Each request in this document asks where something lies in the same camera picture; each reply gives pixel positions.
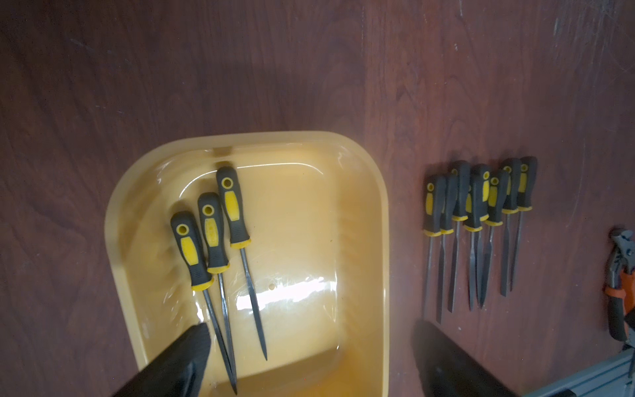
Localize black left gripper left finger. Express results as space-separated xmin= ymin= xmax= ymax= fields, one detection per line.
xmin=115 ymin=324 xmax=211 ymax=396

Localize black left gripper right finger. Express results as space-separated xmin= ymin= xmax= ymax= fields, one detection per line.
xmin=411 ymin=319 xmax=516 ymax=396

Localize black yellow file nine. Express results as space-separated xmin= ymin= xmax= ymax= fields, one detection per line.
xmin=436 ymin=173 xmax=458 ymax=324

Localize black yellow file three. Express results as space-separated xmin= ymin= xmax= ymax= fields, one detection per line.
xmin=217 ymin=165 xmax=268 ymax=361

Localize black yellow file two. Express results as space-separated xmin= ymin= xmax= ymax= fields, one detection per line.
xmin=198 ymin=192 xmax=237 ymax=393

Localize black yellow file four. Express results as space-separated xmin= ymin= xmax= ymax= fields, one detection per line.
xmin=423 ymin=175 xmax=447 ymax=323

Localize black yellow file tool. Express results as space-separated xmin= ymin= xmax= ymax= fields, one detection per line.
xmin=480 ymin=170 xmax=509 ymax=309

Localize black yellow file seven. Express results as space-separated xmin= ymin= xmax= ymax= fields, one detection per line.
xmin=448 ymin=160 xmax=471 ymax=313

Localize yellow plastic tray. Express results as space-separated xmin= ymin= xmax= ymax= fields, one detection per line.
xmin=104 ymin=132 xmax=390 ymax=396

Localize black yellow file ten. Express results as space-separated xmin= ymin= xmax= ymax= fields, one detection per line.
xmin=509 ymin=156 xmax=538 ymax=290

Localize black yellow file six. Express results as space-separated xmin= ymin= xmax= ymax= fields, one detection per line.
xmin=464 ymin=174 xmax=484 ymax=311

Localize black yellow file one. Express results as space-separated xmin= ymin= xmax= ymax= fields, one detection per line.
xmin=170 ymin=211 xmax=237 ymax=395

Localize orange handled pliers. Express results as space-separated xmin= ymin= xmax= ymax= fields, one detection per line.
xmin=604 ymin=228 xmax=634 ymax=346

